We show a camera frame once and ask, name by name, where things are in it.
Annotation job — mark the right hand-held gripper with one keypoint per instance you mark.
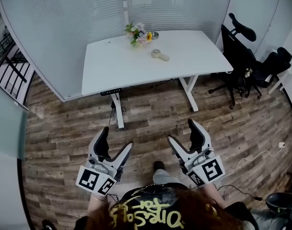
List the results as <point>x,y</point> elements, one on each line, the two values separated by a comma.
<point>205,170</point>

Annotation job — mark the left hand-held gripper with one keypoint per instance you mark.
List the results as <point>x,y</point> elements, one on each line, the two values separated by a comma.
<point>95,176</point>

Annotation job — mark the beige handheld fan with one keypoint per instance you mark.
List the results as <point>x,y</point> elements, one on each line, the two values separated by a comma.
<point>156,53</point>

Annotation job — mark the person's right forearm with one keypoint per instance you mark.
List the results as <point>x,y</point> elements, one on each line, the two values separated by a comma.
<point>211,193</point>

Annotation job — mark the person's left forearm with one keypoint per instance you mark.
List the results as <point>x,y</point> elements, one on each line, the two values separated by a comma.
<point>95,205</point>

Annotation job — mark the black desk control panel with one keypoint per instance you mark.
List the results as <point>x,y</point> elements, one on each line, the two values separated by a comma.
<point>111,91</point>

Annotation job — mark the white standing desk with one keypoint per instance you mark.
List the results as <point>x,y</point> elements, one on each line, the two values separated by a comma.
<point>117,61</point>

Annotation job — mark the black shoe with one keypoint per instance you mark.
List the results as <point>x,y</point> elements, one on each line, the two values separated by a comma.
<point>159,165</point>

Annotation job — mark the grey trousers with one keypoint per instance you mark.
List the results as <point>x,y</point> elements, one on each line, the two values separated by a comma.
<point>165,176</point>

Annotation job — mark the black printed t-shirt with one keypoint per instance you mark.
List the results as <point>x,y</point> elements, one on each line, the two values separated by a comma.
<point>145,200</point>

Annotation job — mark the black pole with round base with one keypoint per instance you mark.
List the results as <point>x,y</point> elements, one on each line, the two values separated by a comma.
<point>47,225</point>

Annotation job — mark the black office chair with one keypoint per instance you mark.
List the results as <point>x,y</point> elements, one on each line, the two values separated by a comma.
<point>234,51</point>
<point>272,66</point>

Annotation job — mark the round metal ashtray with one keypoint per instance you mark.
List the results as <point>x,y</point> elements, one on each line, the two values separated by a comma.
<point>156,35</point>

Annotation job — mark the artificial flower bouquet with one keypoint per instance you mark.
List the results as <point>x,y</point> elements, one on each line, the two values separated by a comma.
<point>138,33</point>

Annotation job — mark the white side table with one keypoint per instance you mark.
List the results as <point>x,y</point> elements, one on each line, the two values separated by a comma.
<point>289,72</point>

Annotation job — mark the black metal railing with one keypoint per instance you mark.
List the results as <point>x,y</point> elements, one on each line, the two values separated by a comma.
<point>15,68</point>

